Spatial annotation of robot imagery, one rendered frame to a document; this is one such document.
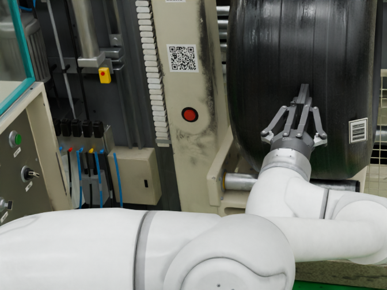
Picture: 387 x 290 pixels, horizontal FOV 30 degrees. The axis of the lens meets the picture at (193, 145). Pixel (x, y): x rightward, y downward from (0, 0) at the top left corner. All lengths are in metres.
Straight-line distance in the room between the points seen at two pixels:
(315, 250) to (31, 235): 0.42
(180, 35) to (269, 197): 0.68
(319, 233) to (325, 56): 0.61
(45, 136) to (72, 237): 1.06
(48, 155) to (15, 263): 1.08
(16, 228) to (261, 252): 0.24
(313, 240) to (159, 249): 0.35
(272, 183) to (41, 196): 0.74
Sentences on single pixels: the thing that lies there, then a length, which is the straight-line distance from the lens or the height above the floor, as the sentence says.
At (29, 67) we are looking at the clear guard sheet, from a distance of 1.66.
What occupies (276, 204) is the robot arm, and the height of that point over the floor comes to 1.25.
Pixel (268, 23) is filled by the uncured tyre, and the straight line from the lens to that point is 1.54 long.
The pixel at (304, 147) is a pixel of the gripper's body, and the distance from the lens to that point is 1.33.
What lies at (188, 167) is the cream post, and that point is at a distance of 1.95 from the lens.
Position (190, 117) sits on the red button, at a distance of 1.86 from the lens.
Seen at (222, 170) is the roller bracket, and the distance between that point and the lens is 1.86.
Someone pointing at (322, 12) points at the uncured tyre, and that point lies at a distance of 1.53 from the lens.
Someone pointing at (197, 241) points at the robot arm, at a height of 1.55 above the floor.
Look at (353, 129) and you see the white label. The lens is 1.57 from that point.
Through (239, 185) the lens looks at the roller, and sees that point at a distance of 1.85.
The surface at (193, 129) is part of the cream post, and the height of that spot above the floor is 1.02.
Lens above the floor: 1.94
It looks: 31 degrees down
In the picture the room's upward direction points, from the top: 7 degrees counter-clockwise
